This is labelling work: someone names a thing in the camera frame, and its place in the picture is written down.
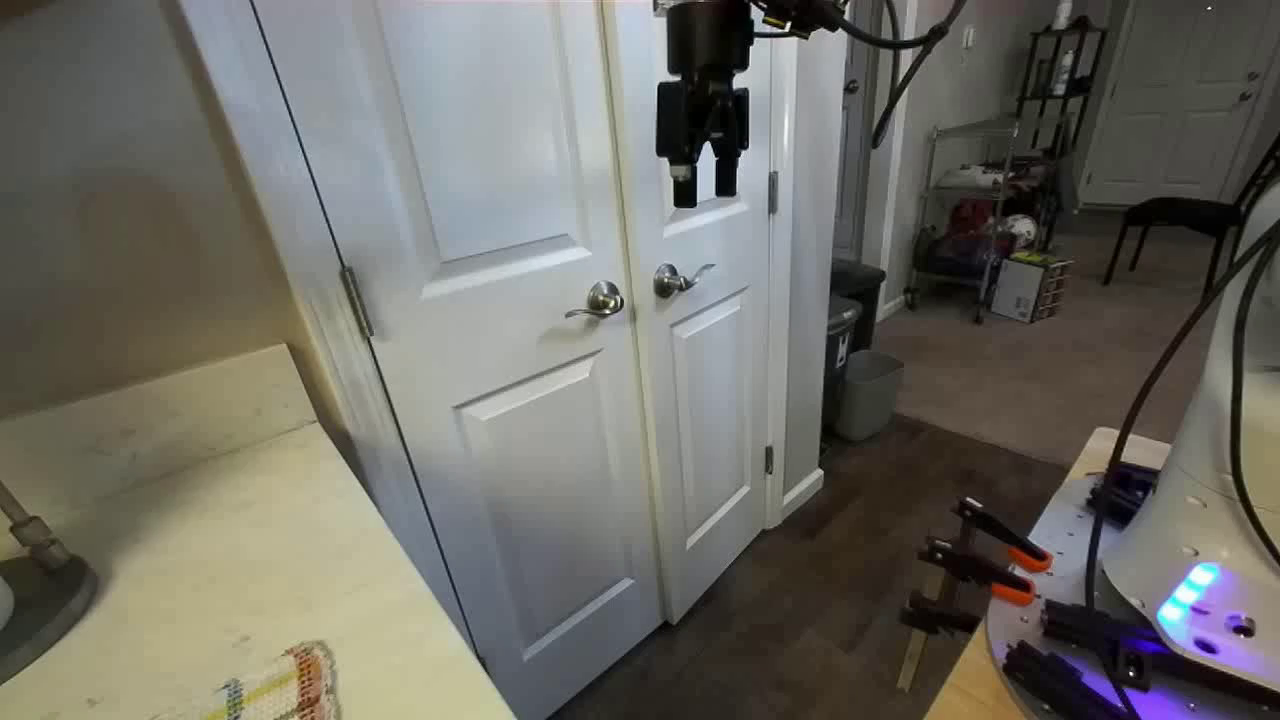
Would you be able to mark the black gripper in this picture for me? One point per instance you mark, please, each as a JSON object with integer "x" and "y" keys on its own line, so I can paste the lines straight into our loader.
{"x": 707, "y": 40}

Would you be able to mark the white panel closet door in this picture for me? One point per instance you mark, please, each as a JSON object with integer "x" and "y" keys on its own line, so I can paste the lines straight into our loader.
{"x": 481, "y": 163}
{"x": 715, "y": 400}

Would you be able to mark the metal door hinge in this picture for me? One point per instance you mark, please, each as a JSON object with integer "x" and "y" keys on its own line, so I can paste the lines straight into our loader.
{"x": 357, "y": 301}
{"x": 772, "y": 194}
{"x": 768, "y": 461}

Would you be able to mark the white room door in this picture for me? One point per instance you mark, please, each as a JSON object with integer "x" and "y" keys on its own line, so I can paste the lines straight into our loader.
{"x": 1175, "y": 94}

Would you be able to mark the black trash bin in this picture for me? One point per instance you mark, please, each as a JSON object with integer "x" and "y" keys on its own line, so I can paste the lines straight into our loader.
{"x": 865, "y": 286}

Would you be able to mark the red cart item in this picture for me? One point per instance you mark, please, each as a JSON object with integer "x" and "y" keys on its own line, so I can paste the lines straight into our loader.
{"x": 963, "y": 230}

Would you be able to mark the dark grey lidded bin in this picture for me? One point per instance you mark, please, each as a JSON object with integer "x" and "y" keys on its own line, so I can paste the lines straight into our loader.
{"x": 840, "y": 372}

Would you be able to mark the grey trash bin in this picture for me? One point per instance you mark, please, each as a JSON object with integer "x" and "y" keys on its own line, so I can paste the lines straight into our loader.
{"x": 873, "y": 399}

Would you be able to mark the white ball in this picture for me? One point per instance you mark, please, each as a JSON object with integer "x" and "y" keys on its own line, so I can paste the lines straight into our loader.
{"x": 1022, "y": 230}

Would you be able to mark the white cardboard box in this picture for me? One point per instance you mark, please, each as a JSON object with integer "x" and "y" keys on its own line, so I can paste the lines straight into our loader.
{"x": 1026, "y": 291}

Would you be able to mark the black shelf rack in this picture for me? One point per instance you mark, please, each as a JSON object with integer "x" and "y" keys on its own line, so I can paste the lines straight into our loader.
{"x": 1061, "y": 82}

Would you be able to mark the black chair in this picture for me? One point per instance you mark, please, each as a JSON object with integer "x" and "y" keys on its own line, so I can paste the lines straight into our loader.
{"x": 1182, "y": 215}

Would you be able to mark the orange black bar clamp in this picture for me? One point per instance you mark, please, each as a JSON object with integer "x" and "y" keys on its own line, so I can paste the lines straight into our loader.
{"x": 983, "y": 571}
{"x": 1000, "y": 530}

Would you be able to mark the black clamp jaw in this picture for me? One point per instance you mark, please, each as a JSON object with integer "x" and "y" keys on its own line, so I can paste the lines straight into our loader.
{"x": 942, "y": 613}

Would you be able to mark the black connector box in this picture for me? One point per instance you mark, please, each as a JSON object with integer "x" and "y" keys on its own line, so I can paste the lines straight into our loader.
{"x": 1121, "y": 488}

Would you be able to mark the grey robot mounting plate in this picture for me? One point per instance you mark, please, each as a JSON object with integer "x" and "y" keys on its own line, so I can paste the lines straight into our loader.
{"x": 1066, "y": 544}

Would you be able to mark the wooden stick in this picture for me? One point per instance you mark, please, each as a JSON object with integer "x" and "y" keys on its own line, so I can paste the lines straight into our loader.
{"x": 914, "y": 662}

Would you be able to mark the white kitchen counter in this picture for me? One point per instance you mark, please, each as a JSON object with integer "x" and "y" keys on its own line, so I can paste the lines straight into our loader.
{"x": 243, "y": 535}

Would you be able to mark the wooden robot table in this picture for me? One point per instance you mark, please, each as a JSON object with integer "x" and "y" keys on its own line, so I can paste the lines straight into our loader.
{"x": 963, "y": 694}

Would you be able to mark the black plate clamp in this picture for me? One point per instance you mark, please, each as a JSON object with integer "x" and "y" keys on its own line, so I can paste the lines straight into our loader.
{"x": 1098, "y": 629}
{"x": 1061, "y": 681}

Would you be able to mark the black round stand base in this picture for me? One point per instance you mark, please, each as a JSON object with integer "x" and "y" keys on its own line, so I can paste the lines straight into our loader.
{"x": 40, "y": 602}

